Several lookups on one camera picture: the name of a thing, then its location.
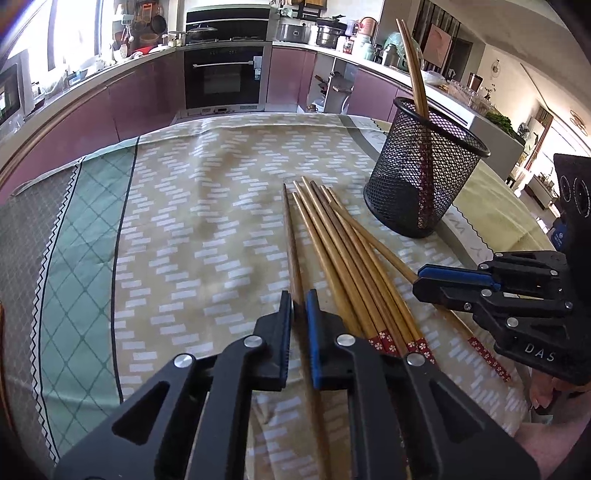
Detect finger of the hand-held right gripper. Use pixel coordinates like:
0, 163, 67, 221
417, 250, 570, 291
412, 277, 576, 346

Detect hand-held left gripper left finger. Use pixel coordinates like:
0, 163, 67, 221
53, 291, 294, 480

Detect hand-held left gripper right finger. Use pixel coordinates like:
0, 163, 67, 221
305, 289, 541, 480

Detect bunch of wooden chopsticks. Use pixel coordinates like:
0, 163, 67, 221
292, 176, 437, 365

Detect light wooden chopstick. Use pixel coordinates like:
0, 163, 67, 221
396, 18, 428, 229
400, 18, 435, 229
328, 187, 512, 382

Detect dark brown chopstick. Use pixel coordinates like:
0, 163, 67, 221
283, 183, 331, 480

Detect black mesh utensil holder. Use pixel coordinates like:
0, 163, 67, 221
363, 97, 491, 239

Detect person's right forearm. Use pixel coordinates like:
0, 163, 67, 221
512, 413, 591, 480

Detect person's right hand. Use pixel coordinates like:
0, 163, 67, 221
529, 369, 571, 414

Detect patterned beige tablecloth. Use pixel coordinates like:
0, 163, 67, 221
0, 112, 561, 480

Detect green leafy plant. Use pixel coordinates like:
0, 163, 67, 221
485, 111, 514, 136

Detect black built-in oven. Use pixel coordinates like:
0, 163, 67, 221
184, 46, 266, 110

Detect stainless steel pot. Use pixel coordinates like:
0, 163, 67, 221
315, 24, 346, 48

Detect purple kitchen cabinets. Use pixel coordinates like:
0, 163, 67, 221
0, 46, 416, 204

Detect wok with glass lid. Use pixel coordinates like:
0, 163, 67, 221
168, 24, 219, 43

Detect silver microwave oven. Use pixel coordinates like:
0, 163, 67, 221
0, 50, 34, 127

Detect kitchen window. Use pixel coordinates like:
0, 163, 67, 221
9, 0, 108, 70

